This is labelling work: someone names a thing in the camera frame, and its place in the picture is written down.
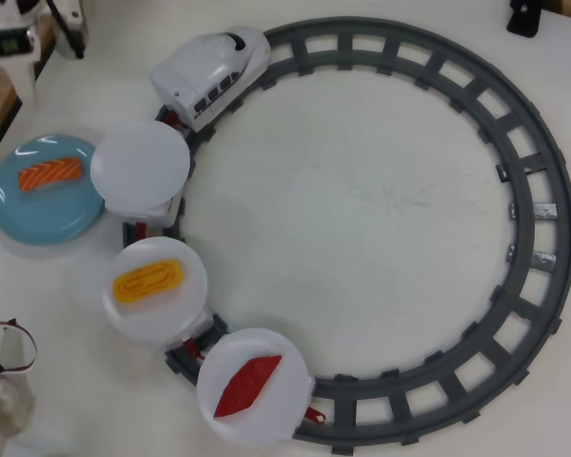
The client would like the grey circular toy rail track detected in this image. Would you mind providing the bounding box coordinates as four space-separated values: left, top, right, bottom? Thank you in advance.
123 17 571 453

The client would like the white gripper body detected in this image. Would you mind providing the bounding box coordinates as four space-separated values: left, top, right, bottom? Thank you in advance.
0 332 35 432

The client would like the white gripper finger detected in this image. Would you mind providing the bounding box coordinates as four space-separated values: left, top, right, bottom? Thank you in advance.
0 328 32 372

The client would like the black stand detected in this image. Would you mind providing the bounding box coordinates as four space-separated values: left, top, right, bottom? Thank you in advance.
506 0 543 38

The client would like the blue round dish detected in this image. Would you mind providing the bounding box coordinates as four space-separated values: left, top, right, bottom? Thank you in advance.
0 131 107 247

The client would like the red tuna sushi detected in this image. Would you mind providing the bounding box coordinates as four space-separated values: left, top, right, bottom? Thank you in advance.
213 354 284 420

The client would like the white Shinkansen toy train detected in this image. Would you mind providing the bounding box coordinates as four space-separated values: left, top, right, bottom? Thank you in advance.
149 26 272 133

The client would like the orange salmon sushi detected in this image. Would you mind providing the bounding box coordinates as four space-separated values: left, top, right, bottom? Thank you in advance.
17 155 85 193

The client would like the yellow egg sushi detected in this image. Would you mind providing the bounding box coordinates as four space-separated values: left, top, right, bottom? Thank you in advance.
112 257 185 305

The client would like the empty white round plate wagon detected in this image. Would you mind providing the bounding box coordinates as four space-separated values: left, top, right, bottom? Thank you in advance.
89 120 192 229

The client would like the white red servo cable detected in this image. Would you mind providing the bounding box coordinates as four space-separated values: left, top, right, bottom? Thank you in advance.
0 318 39 377

